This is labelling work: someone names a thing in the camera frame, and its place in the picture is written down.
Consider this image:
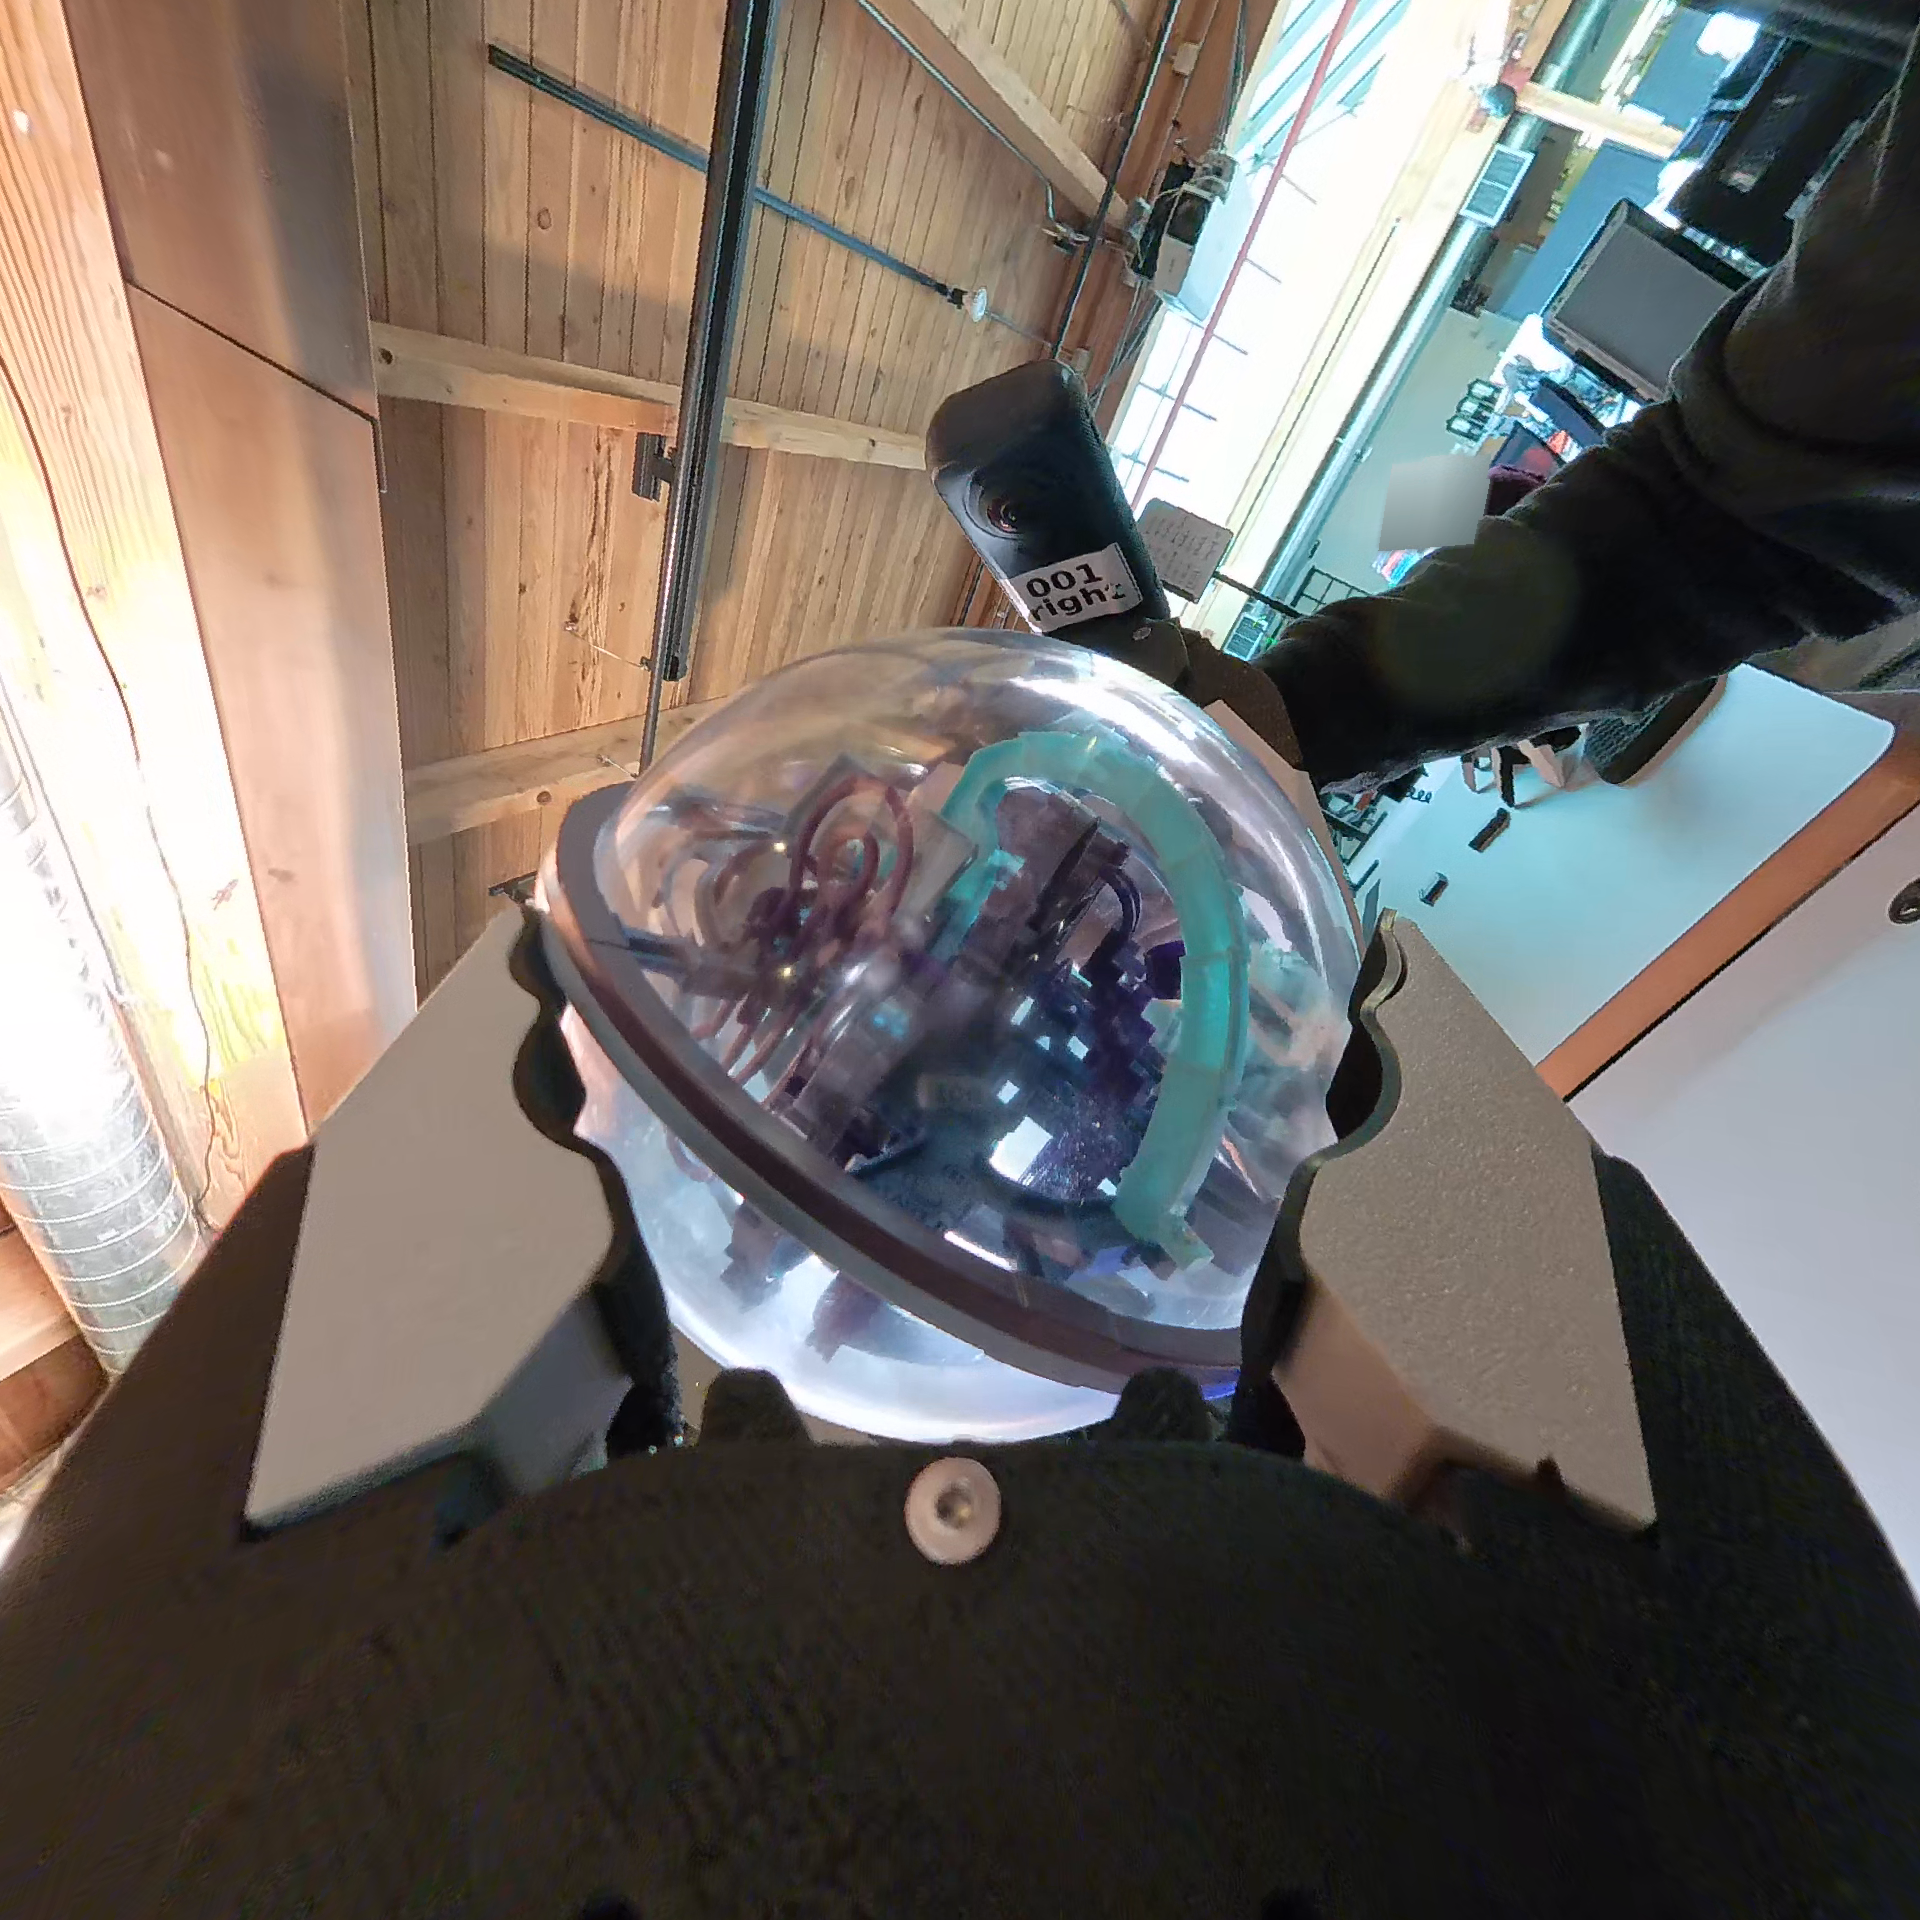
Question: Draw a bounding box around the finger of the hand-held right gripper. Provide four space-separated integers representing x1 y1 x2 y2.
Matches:
1200 711 1329 857

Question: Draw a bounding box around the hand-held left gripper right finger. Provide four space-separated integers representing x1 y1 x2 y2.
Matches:
1270 915 1657 1533

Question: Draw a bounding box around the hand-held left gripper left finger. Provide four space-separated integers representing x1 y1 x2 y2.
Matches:
241 901 633 1533

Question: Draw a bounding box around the clear maze ball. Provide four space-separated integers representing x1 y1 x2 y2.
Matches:
537 630 1366 1447

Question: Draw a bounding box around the person's right forearm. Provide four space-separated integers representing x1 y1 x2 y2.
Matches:
1253 0 1920 799

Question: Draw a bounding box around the white ceiling box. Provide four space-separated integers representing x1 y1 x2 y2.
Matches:
1131 151 1247 310

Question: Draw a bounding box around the black dimpled wrist rest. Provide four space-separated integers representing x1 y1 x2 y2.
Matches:
1590 675 1727 790

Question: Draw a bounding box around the grey screen on stand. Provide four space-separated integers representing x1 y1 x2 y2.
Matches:
1544 199 1751 401

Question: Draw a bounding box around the silver air duct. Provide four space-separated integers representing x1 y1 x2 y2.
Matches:
0 719 205 1375

